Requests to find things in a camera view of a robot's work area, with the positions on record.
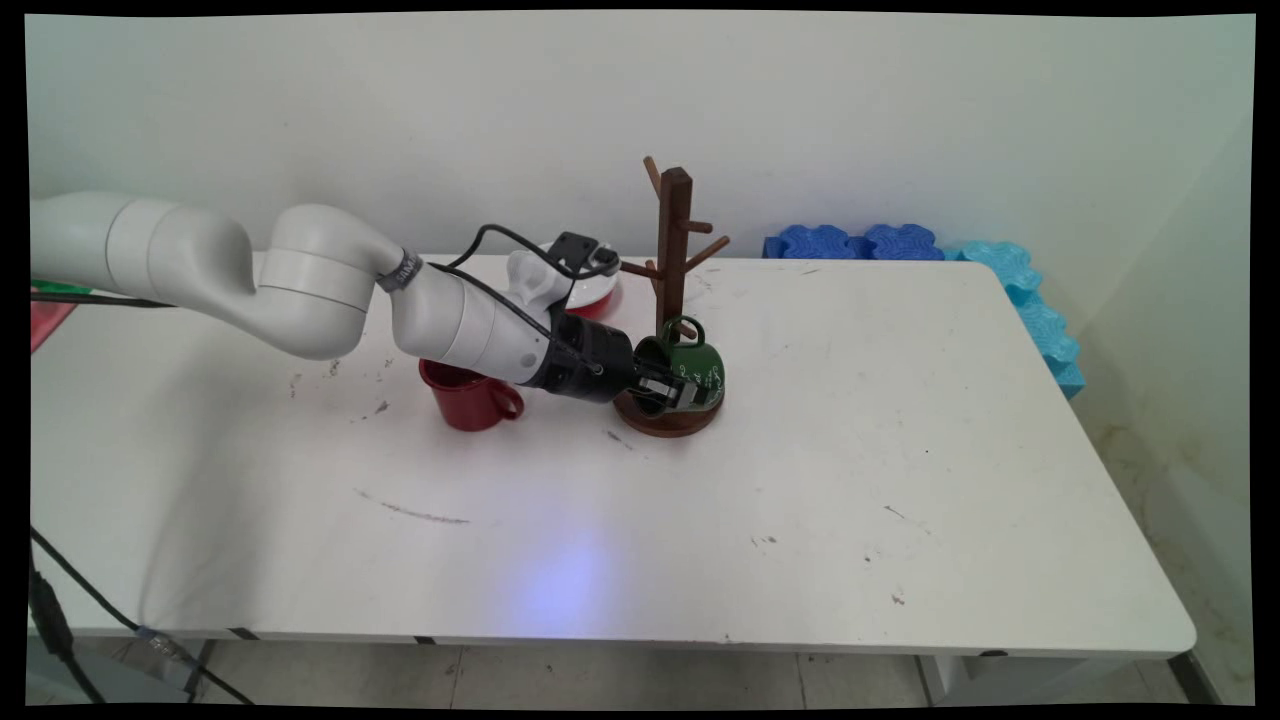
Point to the green enamel mug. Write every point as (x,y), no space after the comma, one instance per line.
(700,365)

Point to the green foam mat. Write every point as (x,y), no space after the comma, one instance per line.
(55,287)

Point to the pink red foam mat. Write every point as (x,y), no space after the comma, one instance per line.
(48,322)

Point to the black table leg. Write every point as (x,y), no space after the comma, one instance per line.
(200,668)

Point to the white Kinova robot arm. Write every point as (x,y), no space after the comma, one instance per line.
(300,280)

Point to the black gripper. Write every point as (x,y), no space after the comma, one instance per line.
(590,360)

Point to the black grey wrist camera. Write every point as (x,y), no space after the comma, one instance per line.
(580,252)

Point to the dark wooden mug tree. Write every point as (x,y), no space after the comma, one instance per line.
(675,250)

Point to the red bowl white inside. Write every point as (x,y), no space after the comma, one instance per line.
(598,298)

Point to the white table leg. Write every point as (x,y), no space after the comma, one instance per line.
(950,678)

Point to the red enamel mug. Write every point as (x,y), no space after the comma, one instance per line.
(470,400)

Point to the cyan foam mat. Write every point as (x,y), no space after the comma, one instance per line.
(995,265)
(1052,345)

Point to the dark blue foam mat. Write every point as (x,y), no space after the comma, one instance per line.
(903,243)
(815,243)

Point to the white ribbed camera mount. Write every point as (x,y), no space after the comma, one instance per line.
(535,280)

